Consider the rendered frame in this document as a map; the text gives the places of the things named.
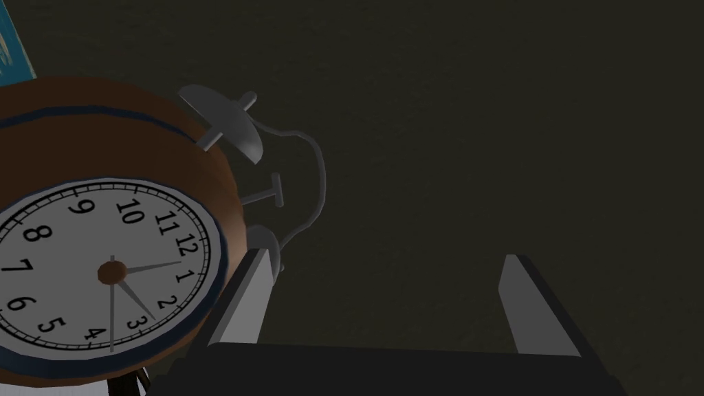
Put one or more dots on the blue book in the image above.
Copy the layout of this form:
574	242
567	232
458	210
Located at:
12	52

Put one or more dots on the brown alarm clock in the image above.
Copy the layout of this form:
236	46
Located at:
115	242

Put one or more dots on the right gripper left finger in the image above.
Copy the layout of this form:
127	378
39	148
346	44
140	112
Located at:
248	300

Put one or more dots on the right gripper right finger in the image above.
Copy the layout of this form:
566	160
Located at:
536	316

